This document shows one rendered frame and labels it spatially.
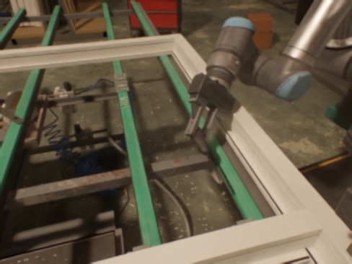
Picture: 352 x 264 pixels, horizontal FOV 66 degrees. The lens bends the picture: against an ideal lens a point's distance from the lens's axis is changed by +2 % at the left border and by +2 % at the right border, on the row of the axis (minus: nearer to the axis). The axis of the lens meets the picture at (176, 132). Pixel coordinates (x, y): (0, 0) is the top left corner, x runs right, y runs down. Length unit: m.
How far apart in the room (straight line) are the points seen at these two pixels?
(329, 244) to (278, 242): 0.08
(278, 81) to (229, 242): 0.46
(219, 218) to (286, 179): 1.08
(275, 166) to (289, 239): 0.17
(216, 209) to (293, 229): 1.18
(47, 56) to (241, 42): 0.86
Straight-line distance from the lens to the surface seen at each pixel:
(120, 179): 0.74
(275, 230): 0.52
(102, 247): 0.91
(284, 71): 0.79
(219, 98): 0.72
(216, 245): 0.49
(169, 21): 4.04
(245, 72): 0.85
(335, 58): 1.26
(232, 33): 0.78
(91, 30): 4.44
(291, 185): 0.60
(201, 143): 0.65
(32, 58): 1.34
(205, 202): 1.72
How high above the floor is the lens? 1.36
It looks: 38 degrees down
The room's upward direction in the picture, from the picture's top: 1 degrees counter-clockwise
